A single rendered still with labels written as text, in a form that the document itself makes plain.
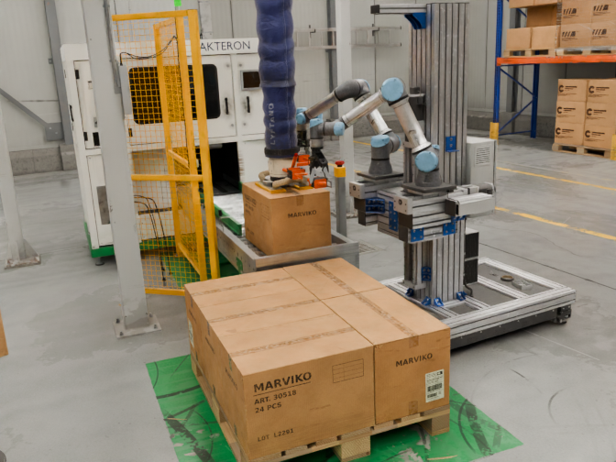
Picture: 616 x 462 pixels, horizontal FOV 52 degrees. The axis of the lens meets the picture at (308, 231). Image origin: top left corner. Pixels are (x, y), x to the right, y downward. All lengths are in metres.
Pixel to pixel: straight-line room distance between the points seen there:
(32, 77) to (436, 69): 9.31
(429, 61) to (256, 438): 2.27
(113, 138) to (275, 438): 2.27
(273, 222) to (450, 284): 1.19
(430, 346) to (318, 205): 1.37
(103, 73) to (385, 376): 2.53
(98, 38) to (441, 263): 2.52
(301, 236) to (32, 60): 8.84
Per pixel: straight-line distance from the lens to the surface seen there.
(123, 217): 4.30
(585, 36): 11.37
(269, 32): 3.97
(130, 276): 4.41
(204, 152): 4.38
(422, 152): 3.41
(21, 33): 12.18
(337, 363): 2.75
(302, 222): 3.93
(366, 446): 3.03
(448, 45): 3.81
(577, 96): 11.53
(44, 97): 12.19
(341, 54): 6.95
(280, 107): 3.99
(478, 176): 3.99
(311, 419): 2.83
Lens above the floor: 1.77
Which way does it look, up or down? 15 degrees down
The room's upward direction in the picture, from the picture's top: 3 degrees counter-clockwise
